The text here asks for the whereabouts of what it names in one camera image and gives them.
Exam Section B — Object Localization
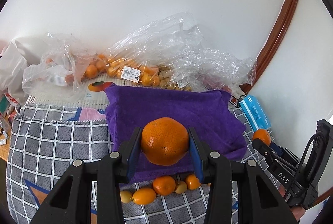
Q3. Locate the brown wooden door frame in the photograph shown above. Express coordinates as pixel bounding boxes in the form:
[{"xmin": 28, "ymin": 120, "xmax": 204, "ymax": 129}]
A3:
[{"xmin": 240, "ymin": 0, "xmax": 298, "ymax": 94}]

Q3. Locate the clear bag with label kumquats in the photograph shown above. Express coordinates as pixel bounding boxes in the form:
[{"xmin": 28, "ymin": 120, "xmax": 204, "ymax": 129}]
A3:
[{"xmin": 106, "ymin": 12, "xmax": 203, "ymax": 86}]

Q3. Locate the white plastic bag left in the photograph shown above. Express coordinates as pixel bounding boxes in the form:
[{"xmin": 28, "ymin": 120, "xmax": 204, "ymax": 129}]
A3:
[{"xmin": 1, "ymin": 36, "xmax": 49, "ymax": 104}]

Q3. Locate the crumpled clear bag right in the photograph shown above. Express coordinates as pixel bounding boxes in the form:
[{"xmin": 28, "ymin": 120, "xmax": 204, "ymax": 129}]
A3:
[{"xmin": 158, "ymin": 47, "xmax": 257, "ymax": 93}]

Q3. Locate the round orange tangerine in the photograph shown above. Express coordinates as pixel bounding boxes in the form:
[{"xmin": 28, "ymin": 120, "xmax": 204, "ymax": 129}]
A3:
[{"xmin": 152, "ymin": 175, "xmax": 176, "ymax": 196}]

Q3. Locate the person's hand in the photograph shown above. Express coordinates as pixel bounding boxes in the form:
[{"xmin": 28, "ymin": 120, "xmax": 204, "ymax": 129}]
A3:
[{"xmin": 278, "ymin": 185, "xmax": 306, "ymax": 222}]

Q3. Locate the grey checked blanket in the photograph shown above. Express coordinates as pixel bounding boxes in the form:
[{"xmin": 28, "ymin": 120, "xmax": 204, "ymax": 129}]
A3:
[{"xmin": 6, "ymin": 103, "xmax": 281, "ymax": 224}]

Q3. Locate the oval orange kumquat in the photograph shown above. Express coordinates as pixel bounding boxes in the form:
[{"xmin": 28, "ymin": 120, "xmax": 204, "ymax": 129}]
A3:
[{"xmin": 132, "ymin": 187, "xmax": 156, "ymax": 205}]

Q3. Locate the large orange mandarin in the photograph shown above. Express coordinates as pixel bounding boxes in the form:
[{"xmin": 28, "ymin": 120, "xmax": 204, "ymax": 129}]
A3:
[{"xmin": 141, "ymin": 117, "xmax": 189, "ymax": 167}]

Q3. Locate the blue tissue packet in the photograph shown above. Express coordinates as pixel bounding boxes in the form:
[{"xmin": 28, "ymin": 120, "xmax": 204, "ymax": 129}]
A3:
[{"xmin": 240, "ymin": 95, "xmax": 271, "ymax": 132}]

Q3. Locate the clear bag of oranges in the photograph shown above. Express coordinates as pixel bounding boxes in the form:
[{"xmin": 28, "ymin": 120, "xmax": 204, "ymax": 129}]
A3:
[{"xmin": 22, "ymin": 33, "xmax": 106, "ymax": 97}]

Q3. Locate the white fruit carton box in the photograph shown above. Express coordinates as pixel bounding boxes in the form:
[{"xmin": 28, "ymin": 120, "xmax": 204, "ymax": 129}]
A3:
[{"xmin": 25, "ymin": 76, "xmax": 118, "ymax": 109}]

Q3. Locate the yellow-green small fruit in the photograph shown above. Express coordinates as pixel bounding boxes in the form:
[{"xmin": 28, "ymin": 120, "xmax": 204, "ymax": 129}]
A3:
[{"xmin": 120, "ymin": 190, "xmax": 133, "ymax": 204}]

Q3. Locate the purple towel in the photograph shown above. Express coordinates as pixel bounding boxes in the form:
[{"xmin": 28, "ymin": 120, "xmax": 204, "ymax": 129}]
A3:
[{"xmin": 104, "ymin": 83, "xmax": 248, "ymax": 184}]

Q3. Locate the small orange tangerine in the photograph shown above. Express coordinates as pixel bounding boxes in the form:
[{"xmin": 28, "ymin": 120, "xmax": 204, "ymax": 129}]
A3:
[{"xmin": 185, "ymin": 174, "xmax": 201, "ymax": 190}]

